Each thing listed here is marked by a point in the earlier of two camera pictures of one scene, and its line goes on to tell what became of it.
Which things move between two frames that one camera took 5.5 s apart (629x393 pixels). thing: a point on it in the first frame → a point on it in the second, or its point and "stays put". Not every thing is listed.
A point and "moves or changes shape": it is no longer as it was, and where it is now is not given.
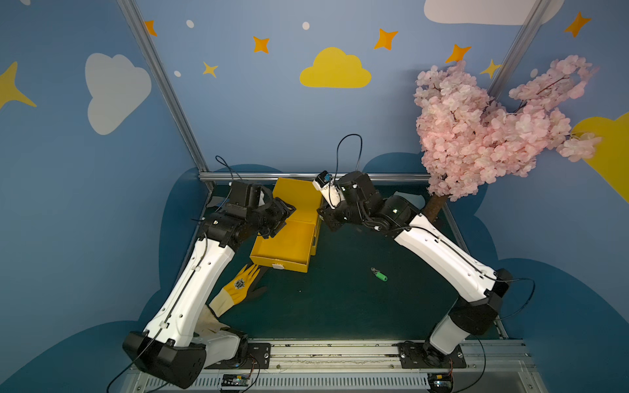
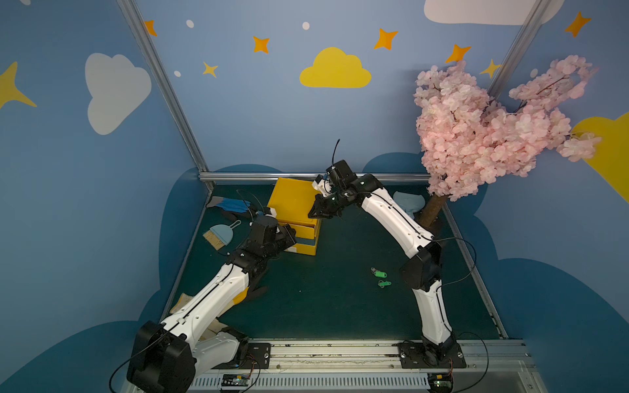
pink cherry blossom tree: x=468 y=141 stays put
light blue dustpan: x=418 y=201 stays put
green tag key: x=378 y=274 stays put
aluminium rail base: x=489 y=366 stays put
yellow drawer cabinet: x=292 y=246 moves or changes shape
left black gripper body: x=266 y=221 → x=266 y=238
